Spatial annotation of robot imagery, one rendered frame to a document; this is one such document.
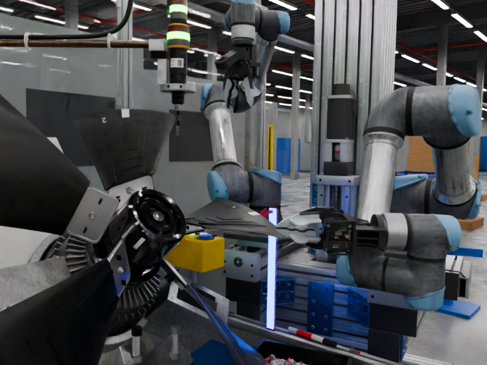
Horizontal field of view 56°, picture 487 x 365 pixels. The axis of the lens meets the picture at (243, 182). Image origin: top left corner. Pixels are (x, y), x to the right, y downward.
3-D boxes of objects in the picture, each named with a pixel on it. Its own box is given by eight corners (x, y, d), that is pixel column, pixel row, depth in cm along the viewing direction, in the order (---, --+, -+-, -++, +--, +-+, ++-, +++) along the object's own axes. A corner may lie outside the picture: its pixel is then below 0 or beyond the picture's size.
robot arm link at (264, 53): (259, 119, 193) (293, 24, 152) (234, 119, 190) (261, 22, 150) (256, 98, 199) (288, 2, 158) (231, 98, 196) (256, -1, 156)
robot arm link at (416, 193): (390, 212, 153) (392, 171, 152) (433, 216, 146) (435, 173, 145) (382, 216, 143) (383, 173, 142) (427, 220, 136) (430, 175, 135)
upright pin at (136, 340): (128, 361, 83) (128, 326, 82) (137, 357, 85) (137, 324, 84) (135, 365, 82) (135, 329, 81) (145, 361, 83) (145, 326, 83)
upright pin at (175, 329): (167, 358, 90) (167, 326, 89) (175, 353, 91) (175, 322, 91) (175, 361, 88) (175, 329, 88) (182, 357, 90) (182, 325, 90)
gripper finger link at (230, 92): (237, 109, 152) (245, 82, 149) (225, 108, 148) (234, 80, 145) (230, 106, 154) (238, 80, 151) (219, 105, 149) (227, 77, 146)
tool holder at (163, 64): (146, 89, 87) (146, 36, 86) (154, 93, 94) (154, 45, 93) (193, 90, 86) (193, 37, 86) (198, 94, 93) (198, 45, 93)
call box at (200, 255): (164, 268, 141) (164, 235, 140) (187, 262, 149) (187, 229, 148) (202, 278, 132) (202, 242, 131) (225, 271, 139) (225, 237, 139)
